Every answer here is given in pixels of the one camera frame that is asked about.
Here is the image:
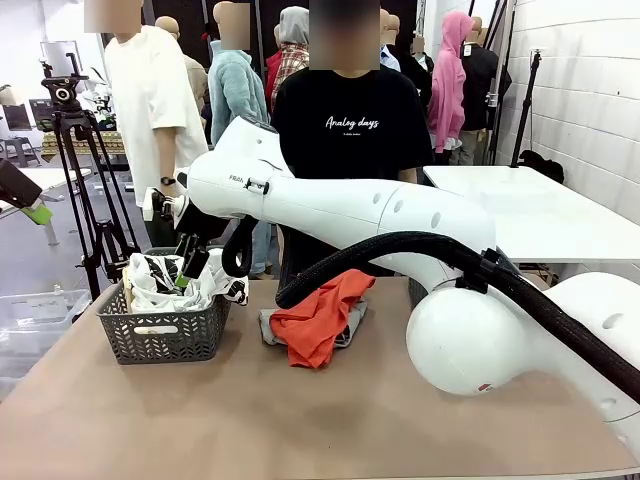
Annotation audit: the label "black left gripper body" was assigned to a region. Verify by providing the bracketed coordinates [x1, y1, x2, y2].
[0, 158, 44, 207]

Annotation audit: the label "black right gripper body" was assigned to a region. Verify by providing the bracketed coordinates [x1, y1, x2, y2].
[174, 197, 231, 251]

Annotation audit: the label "white printed t-shirt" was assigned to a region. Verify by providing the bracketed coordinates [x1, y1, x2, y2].
[122, 247, 250, 314]

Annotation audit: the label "orange t-shirt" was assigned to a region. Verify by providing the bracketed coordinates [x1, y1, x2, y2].
[269, 269, 376, 370]

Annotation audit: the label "gray stool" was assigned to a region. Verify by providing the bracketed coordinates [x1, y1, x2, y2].
[3, 137, 41, 169]

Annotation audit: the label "small white table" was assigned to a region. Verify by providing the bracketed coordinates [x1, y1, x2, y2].
[0, 167, 94, 246]

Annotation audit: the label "gray woven plastic basket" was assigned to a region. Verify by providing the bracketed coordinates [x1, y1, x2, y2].
[408, 277, 427, 312]
[97, 247, 234, 365]

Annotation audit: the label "patterned tablecloth table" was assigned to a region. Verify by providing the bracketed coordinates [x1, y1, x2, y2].
[40, 130, 126, 160]

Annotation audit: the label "clear plastic storage bin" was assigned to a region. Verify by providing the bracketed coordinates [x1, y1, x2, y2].
[0, 288, 92, 356]

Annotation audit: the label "person in white t-shirt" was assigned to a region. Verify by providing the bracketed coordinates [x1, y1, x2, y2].
[82, 0, 210, 249]

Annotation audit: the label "mannequin in blue fleece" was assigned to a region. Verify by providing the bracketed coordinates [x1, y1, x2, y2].
[207, 2, 275, 279]

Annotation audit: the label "mannequin in cream jacket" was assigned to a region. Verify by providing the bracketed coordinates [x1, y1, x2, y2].
[154, 15, 210, 119]

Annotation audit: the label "gray shorts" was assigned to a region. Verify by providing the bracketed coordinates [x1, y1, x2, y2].
[258, 297, 369, 350]

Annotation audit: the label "mannequin in plaid hooded shirt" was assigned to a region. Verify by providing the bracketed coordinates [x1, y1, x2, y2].
[264, 5, 321, 116]

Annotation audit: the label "person in black t-shirt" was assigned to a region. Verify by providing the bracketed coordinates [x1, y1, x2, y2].
[269, 0, 435, 281]

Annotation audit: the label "mannequin in pink hoodie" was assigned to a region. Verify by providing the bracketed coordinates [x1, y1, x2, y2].
[427, 10, 476, 154]

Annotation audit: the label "mannequin in black jacket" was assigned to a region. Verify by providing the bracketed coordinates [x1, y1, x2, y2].
[462, 17, 514, 166]

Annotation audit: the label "black light stand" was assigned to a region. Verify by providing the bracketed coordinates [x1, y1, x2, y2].
[509, 48, 544, 169]

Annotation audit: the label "black bag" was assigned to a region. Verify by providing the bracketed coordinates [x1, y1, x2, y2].
[517, 149, 566, 185]

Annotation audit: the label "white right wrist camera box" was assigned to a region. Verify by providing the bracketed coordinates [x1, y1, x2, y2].
[143, 187, 191, 224]

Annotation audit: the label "black camera tripod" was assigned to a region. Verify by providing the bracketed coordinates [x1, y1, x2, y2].
[39, 52, 144, 301]

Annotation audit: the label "black right arm cable sleeve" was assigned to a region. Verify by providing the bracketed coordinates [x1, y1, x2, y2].
[222, 219, 640, 404]

